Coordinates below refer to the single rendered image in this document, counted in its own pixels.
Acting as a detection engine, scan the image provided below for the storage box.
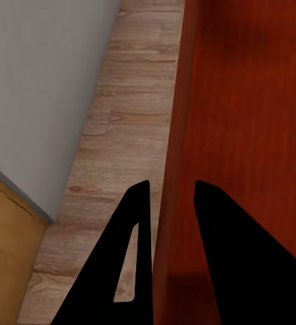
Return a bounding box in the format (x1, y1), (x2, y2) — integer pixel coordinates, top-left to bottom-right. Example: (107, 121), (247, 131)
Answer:
(152, 0), (296, 325)

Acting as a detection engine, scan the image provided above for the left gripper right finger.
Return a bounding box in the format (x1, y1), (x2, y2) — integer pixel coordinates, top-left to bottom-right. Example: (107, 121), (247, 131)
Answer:
(194, 180), (296, 325)

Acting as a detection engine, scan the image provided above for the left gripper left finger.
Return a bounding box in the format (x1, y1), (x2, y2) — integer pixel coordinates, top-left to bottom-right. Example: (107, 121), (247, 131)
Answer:
(51, 180), (153, 325)

